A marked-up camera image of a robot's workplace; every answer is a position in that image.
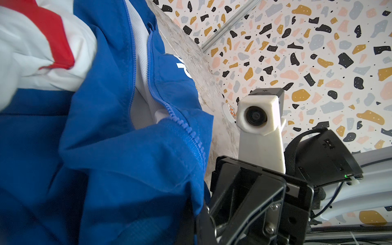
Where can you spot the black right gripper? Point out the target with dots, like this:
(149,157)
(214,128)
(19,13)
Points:
(250,203)

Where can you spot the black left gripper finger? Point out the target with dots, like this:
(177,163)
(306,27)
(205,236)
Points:
(196,230)

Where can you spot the blue red white jacket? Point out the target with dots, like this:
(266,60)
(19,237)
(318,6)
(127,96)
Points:
(103,138)

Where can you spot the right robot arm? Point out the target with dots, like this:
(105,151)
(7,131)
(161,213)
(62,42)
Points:
(323,160)

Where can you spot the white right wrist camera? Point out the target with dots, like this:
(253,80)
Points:
(260,122)

